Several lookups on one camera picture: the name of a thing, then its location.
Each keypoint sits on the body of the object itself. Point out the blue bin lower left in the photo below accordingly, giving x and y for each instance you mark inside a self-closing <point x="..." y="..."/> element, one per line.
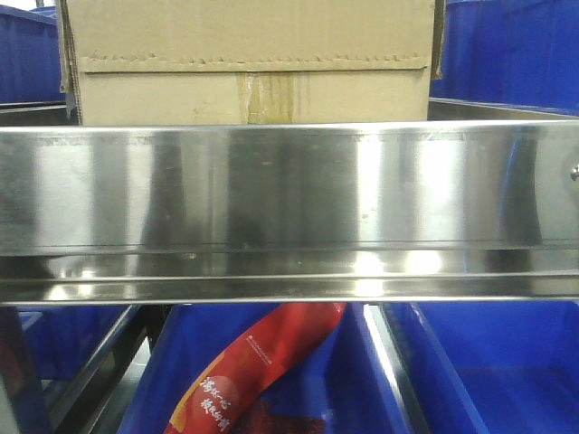
<point x="62" y="339"/>

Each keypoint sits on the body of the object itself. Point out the red snack package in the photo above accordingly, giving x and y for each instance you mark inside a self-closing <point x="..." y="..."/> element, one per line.
<point x="250" y="364"/>

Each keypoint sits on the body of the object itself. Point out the blue bin lower middle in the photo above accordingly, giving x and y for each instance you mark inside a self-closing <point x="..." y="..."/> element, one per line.
<point x="345" y="382"/>

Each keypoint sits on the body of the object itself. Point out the blue bin lower right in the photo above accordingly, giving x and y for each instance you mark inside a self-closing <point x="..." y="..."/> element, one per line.
<point x="491" y="367"/>

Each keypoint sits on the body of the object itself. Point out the stainless steel shelf rail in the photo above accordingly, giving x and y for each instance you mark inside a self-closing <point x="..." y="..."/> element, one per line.
<point x="478" y="201"/>

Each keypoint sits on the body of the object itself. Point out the blue bin upper right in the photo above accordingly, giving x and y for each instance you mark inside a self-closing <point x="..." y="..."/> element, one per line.
<point x="521" y="53"/>

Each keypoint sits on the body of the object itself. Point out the blue bin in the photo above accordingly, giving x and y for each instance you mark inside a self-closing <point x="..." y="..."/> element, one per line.
<point x="62" y="339"/>
<point x="521" y="53"/>
<point x="491" y="367"/>
<point x="345" y="382"/>
<point x="30" y="58"/>

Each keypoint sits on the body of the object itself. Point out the blue bin upper left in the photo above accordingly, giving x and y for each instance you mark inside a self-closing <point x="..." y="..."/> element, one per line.
<point x="30" y="58"/>

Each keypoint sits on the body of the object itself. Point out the plain brown cardboard box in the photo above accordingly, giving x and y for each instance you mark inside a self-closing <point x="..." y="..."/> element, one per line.
<point x="132" y="63"/>

